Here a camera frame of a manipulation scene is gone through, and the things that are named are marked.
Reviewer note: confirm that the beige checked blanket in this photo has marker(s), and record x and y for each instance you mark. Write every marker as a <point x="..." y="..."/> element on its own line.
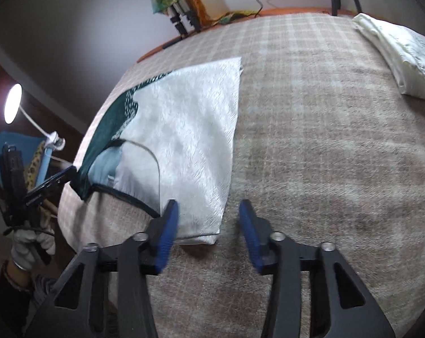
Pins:
<point x="321" y="148"/>

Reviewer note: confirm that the silver folded tripod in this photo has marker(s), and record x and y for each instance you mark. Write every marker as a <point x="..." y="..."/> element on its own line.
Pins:
<point x="179" y="17"/>

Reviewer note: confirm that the green and white printed t-shirt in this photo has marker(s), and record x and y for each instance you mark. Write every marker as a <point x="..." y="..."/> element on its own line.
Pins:
<point x="191" y="130"/>

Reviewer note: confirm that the person's left hand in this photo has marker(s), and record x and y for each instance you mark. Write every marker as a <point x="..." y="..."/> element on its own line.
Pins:
<point x="22" y="250"/>

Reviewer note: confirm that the folded white garment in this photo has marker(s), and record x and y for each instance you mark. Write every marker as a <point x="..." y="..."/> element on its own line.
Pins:
<point x="402" y="56"/>

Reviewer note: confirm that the orange cloth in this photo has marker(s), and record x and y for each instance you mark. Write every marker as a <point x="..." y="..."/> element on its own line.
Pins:
<point x="195" y="0"/>

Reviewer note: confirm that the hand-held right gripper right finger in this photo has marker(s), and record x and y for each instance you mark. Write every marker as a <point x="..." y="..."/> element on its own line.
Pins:
<point x="249" y="232"/>

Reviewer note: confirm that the white clip lamp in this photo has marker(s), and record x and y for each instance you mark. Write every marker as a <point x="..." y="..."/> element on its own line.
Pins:
<point x="13" y="104"/>

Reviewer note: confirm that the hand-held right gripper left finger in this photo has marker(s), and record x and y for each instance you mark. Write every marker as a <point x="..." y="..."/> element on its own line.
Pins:
<point x="168" y="229"/>

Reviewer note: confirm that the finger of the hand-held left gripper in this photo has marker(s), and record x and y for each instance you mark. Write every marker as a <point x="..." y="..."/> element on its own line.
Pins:
<point x="40" y="197"/>
<point x="61" y="176"/>

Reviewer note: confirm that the leopard print cloth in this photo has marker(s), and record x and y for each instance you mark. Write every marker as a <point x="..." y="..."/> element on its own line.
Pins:
<point x="34" y="165"/>

